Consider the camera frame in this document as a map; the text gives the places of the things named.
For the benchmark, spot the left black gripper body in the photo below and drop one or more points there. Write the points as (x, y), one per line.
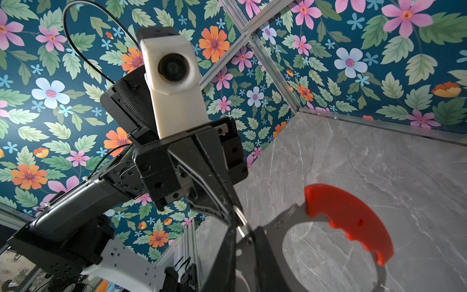
(160, 177)

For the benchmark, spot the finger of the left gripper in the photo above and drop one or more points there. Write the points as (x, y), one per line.
(186, 158)
(218, 196)

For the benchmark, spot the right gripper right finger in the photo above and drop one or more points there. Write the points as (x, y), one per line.
(268, 275)

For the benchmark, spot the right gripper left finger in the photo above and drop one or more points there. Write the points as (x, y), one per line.
(222, 275)

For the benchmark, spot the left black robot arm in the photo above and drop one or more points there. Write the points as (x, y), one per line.
(72, 237)

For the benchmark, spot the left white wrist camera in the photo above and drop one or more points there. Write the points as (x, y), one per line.
(173, 78)

